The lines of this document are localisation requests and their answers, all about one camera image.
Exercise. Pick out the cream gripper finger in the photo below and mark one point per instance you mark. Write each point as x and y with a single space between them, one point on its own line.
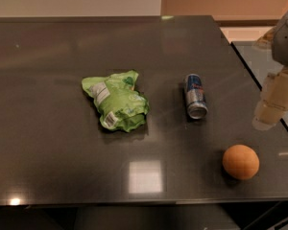
273 102

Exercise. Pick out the green rice chip bag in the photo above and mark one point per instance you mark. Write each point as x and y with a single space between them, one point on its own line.
120 106

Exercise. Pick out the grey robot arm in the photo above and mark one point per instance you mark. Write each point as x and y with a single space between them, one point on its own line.
278 39

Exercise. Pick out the grey side table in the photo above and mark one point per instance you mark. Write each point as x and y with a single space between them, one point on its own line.
260 65

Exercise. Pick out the orange fruit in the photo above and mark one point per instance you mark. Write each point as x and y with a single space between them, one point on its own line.
241 162

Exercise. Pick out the blue silver energy drink can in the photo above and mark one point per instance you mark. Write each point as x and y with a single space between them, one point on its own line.
194 97

